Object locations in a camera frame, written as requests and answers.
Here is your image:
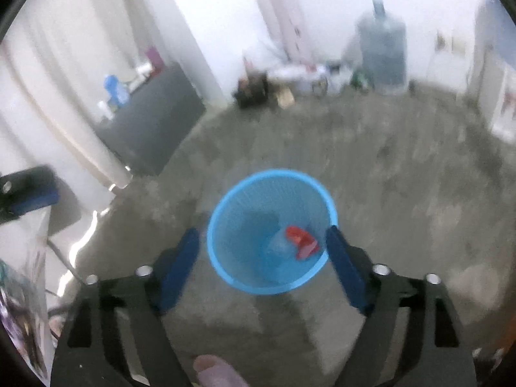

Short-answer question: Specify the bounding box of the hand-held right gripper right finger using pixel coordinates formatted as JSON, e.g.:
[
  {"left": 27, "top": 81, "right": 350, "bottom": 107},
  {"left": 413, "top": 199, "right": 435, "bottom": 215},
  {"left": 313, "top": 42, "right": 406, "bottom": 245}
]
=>
[{"left": 325, "top": 226, "right": 478, "bottom": 387}]

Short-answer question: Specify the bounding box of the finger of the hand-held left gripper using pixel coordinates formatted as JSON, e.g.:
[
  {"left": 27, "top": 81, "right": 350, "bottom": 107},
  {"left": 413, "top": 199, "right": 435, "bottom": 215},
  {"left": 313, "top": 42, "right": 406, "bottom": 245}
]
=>
[{"left": 0, "top": 165, "right": 60, "bottom": 217}]

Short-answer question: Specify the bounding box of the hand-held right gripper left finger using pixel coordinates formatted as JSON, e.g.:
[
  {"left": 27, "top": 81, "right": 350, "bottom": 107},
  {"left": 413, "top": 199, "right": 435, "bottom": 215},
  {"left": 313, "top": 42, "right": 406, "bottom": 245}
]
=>
[{"left": 50, "top": 228, "right": 200, "bottom": 387}]

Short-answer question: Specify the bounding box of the blue mesh waste basket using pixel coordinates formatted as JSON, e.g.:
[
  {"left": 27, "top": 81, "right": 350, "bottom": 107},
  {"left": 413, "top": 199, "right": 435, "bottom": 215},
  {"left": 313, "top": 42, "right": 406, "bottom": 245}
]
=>
[{"left": 207, "top": 169, "right": 338, "bottom": 295}]

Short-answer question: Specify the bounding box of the red and white package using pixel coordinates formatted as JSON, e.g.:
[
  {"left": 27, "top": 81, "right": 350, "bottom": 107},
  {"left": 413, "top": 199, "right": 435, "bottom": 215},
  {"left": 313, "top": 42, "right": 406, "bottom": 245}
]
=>
[{"left": 285, "top": 226, "right": 320, "bottom": 261}]

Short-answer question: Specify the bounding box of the clear plastic wrapper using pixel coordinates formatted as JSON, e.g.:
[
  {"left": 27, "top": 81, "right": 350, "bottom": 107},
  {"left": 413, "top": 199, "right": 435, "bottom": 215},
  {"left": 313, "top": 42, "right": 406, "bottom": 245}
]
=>
[{"left": 266, "top": 230, "right": 297, "bottom": 263}]

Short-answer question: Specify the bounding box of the blue plastic bottle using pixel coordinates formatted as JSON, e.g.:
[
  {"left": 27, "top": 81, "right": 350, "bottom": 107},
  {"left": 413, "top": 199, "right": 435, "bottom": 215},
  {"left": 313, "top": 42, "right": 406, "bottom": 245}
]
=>
[{"left": 104, "top": 74, "right": 130, "bottom": 107}]

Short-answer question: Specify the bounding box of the dark grey cabinet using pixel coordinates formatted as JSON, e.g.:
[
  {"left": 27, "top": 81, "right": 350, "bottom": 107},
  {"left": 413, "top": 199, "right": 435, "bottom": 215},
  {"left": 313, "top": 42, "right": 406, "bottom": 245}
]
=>
[{"left": 96, "top": 64, "right": 207, "bottom": 177}]

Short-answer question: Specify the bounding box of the purple card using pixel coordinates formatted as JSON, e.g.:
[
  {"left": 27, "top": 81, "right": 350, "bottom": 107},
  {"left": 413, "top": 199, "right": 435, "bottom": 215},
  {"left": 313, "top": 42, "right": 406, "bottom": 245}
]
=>
[{"left": 145, "top": 46, "right": 164, "bottom": 71}]

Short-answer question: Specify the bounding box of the large clear water jug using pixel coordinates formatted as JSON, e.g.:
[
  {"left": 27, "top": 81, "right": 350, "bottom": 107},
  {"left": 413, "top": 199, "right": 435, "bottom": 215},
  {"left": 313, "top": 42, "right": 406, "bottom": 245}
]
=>
[{"left": 356, "top": 0, "right": 406, "bottom": 94}]

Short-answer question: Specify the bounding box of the pale pink board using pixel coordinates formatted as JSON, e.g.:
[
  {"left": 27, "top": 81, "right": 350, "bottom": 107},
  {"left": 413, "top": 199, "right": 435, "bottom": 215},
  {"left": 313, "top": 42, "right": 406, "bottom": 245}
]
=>
[{"left": 258, "top": 0, "right": 316, "bottom": 64}]

